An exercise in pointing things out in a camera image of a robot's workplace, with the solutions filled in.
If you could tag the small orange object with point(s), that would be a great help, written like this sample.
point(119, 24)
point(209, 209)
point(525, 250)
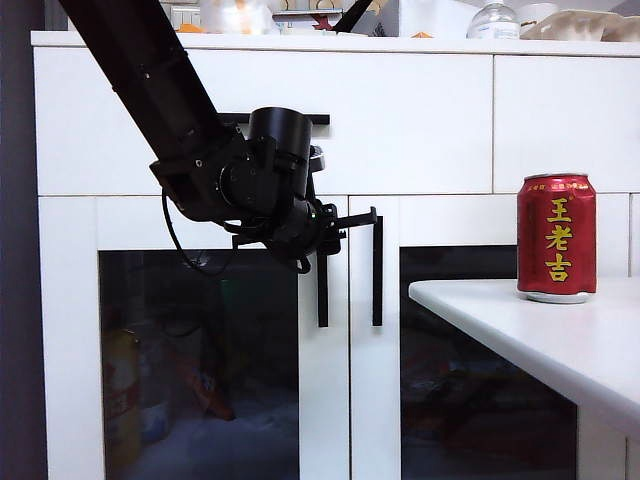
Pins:
point(421, 35)

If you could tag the wide white drawer front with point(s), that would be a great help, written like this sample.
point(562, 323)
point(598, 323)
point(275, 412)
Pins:
point(400, 125)

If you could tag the white box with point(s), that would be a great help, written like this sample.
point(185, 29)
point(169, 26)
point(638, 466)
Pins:
point(435, 17)

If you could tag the black kitchen utensil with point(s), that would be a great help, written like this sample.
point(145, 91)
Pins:
point(354, 15)

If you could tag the orange fruit piece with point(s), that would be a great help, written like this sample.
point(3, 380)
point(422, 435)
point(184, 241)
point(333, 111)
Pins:
point(192, 28)

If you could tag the red herbal tea can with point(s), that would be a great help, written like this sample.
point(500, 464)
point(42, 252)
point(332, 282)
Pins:
point(555, 240)

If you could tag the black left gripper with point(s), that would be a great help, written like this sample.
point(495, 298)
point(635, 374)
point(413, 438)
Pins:
point(305, 230)

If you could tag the clear plastic water bottle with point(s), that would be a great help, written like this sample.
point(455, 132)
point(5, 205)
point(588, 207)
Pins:
point(494, 25)

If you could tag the white enamel tray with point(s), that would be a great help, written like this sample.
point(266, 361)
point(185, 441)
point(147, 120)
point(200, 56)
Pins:
point(300, 24)

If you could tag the white wall switch panel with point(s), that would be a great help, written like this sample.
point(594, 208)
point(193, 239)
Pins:
point(186, 15)

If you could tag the white cabinet body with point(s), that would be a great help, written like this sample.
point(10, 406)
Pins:
point(300, 42)

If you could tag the white glass cabinet door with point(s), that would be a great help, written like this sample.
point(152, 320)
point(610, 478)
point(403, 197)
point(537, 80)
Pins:
point(362, 400)
point(65, 350)

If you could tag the yellow detergent bottle green cap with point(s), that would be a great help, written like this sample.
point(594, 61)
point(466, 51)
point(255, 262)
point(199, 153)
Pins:
point(120, 400)

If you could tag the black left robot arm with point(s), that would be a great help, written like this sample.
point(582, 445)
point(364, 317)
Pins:
point(150, 75)

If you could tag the translucent plastic bag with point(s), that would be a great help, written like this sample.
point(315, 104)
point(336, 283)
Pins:
point(230, 17)

